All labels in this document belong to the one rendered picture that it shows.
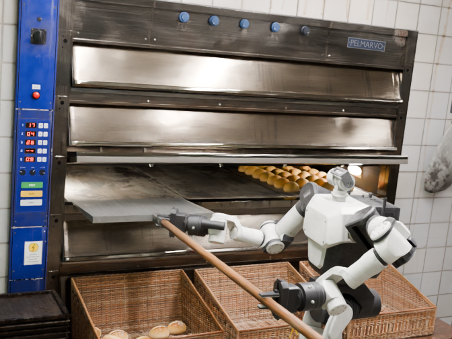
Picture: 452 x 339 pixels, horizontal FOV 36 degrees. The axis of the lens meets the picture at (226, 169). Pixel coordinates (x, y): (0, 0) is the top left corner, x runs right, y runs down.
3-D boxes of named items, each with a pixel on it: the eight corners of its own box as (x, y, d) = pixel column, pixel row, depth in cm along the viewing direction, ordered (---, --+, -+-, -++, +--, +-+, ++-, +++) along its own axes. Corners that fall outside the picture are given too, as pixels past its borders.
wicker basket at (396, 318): (291, 309, 371) (296, 259, 366) (374, 300, 396) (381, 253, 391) (346, 348, 328) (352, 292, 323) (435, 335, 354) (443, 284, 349)
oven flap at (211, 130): (68, 147, 300) (66, 101, 302) (392, 152, 381) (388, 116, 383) (71, 145, 296) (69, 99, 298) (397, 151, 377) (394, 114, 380)
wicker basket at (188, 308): (65, 333, 315) (68, 276, 310) (178, 320, 342) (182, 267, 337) (98, 384, 273) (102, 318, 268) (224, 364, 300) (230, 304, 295)
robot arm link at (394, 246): (366, 294, 215) (415, 258, 208) (344, 270, 214) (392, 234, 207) (366, 278, 225) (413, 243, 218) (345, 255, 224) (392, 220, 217)
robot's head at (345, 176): (348, 180, 264) (340, 164, 262) (359, 185, 256) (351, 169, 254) (335, 190, 263) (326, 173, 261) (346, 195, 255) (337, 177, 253)
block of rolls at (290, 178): (235, 170, 427) (236, 161, 426) (300, 170, 448) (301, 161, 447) (286, 193, 374) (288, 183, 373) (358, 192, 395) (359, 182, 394)
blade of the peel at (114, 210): (214, 218, 306) (214, 212, 306) (92, 222, 281) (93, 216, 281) (182, 198, 338) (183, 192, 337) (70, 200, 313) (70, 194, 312)
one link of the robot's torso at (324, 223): (356, 263, 290) (366, 179, 284) (400, 292, 259) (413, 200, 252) (290, 264, 281) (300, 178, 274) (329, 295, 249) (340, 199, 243)
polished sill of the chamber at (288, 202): (60, 210, 310) (60, 202, 310) (377, 202, 393) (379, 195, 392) (63, 214, 305) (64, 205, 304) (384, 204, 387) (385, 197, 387)
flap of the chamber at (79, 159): (77, 162, 288) (64, 163, 306) (408, 163, 370) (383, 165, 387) (77, 156, 288) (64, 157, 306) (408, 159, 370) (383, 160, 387)
